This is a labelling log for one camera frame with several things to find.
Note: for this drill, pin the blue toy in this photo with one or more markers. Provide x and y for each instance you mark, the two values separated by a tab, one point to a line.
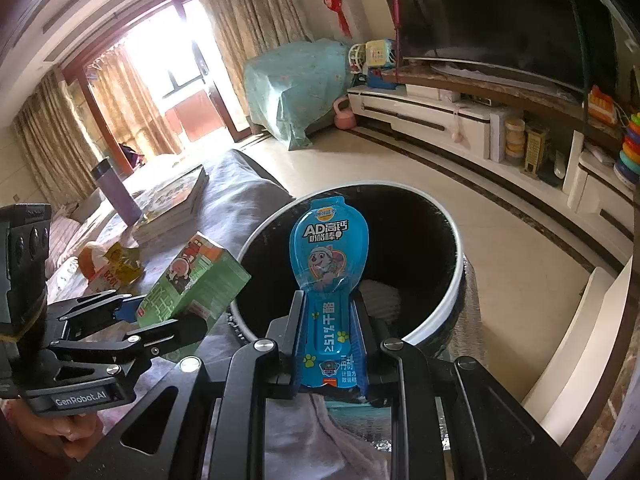
375	79

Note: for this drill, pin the stacked yellow containers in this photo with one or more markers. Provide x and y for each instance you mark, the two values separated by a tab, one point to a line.
515	140

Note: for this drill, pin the wooden balcony door frame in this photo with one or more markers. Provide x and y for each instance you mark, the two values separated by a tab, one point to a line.
222	110

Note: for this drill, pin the white television stand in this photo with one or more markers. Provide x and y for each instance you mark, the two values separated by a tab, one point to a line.
425	115

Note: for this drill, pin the black television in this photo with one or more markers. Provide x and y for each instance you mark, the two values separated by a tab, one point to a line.
500	15

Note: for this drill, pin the thin beige curtain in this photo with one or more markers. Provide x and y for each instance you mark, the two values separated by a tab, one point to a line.
130	105

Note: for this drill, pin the white rimmed trash bin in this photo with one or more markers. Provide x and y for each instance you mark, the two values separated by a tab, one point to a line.
410	240

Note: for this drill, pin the person's left hand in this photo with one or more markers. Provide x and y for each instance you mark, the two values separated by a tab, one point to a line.
65	432

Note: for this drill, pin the pink kettlebell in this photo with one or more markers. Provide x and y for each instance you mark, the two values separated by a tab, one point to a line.
345	116

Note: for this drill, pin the white red wheel toy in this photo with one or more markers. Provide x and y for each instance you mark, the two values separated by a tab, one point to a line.
356	59

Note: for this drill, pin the white red printed packet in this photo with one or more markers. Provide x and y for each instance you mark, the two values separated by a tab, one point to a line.
106	277

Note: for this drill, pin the yellow green toy register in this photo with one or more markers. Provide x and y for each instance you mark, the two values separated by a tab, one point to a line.
380	52

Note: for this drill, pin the ceiling air vent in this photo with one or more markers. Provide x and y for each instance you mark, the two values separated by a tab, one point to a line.
82	10

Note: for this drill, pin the white low cabinet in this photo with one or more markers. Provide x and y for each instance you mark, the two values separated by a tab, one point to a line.
580	350

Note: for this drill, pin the pink stick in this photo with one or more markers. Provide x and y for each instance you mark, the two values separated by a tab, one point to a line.
397	10

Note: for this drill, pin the green milk carton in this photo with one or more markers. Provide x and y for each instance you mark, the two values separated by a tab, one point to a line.
200	280

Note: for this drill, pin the purple thermos bottle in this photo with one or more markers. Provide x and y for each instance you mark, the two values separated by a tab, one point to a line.
117	195

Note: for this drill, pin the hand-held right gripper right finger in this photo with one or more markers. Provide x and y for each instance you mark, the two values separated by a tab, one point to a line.
377	360

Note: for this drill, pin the yellow crumpled wrapper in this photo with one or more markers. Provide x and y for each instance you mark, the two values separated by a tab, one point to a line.
122	262

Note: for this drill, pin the orange hanging towel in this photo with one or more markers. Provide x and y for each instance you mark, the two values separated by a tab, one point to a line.
192	117

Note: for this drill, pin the beige patterned curtain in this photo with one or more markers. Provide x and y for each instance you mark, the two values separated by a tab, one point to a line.
50	135
250	25

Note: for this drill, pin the stack of books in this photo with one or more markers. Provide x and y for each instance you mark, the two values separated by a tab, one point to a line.
170	205

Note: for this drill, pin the teal cloth covered furniture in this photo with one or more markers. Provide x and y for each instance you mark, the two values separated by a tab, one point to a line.
295	90

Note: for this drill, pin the orange fruit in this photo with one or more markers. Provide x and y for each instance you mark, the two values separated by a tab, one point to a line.
90	255

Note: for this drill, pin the blue cheese stick wrapper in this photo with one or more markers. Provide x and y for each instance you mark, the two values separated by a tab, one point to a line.
327	260

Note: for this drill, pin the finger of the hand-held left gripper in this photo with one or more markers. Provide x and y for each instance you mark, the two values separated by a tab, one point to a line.
170	335
131	307

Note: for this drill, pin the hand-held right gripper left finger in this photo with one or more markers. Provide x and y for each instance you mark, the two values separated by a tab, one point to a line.
285	350

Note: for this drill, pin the orange toy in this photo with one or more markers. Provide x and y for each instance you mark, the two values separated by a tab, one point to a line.
602	105

